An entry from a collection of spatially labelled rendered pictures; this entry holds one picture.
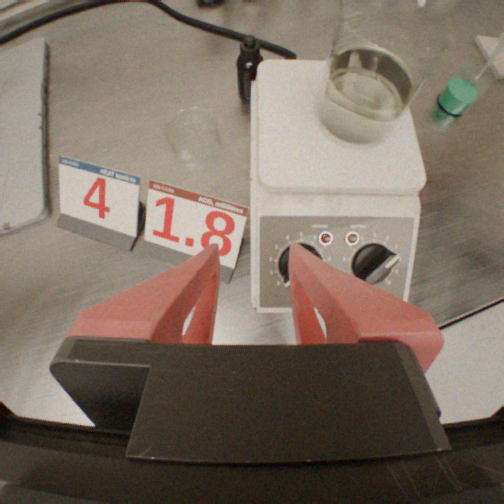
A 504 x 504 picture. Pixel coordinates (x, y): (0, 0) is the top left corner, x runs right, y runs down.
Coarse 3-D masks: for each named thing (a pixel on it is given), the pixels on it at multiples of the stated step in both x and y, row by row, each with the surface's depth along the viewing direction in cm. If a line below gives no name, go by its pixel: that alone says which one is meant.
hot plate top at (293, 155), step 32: (288, 64) 21; (320, 64) 21; (288, 96) 21; (288, 128) 20; (288, 160) 19; (320, 160) 19; (352, 160) 19; (384, 160) 19; (416, 160) 19; (320, 192) 19; (352, 192) 19; (384, 192) 19; (416, 192) 19
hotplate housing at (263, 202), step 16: (256, 80) 23; (256, 96) 23; (256, 112) 22; (256, 128) 22; (256, 144) 22; (256, 160) 22; (256, 176) 21; (256, 192) 21; (272, 192) 20; (288, 192) 20; (304, 192) 20; (256, 208) 21; (272, 208) 20; (288, 208) 20; (304, 208) 20; (320, 208) 20; (336, 208) 20; (352, 208) 20; (368, 208) 20; (384, 208) 20; (400, 208) 20; (416, 208) 20; (256, 224) 21; (416, 224) 21; (256, 240) 21; (416, 240) 21; (256, 256) 22; (256, 272) 22; (256, 288) 22; (256, 304) 23
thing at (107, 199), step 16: (64, 176) 25; (80, 176) 25; (96, 176) 25; (64, 192) 26; (80, 192) 26; (96, 192) 25; (112, 192) 25; (128, 192) 25; (80, 208) 27; (96, 208) 26; (112, 208) 26; (128, 208) 25; (128, 224) 26
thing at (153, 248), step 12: (240, 228) 24; (156, 240) 26; (240, 240) 25; (144, 252) 26; (156, 252) 26; (168, 252) 26; (180, 252) 26; (192, 252) 26; (168, 264) 26; (228, 264) 26; (228, 276) 26
